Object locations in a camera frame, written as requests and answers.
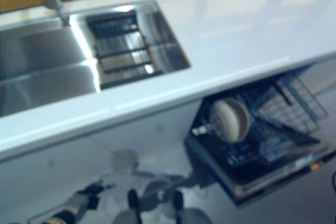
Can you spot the narrow white cabinet door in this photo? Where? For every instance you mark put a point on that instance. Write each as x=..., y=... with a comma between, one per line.
x=157, y=129

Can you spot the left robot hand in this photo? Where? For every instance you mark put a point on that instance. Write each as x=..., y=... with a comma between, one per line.
x=93, y=192

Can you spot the wide white cabinet door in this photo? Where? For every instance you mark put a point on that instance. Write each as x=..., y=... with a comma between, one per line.
x=52, y=163

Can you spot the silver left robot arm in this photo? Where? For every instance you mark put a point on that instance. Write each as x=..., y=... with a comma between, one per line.
x=68, y=208

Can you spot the stainless steel sink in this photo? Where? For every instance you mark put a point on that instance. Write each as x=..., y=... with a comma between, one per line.
x=39, y=64

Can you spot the black dish drying rack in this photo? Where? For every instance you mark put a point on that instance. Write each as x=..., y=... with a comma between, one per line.
x=123, y=51

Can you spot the built-in dishwasher with open door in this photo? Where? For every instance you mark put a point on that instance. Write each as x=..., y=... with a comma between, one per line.
x=262, y=176

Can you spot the cream round plate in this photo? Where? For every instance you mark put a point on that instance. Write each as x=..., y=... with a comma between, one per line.
x=223, y=121
x=244, y=121

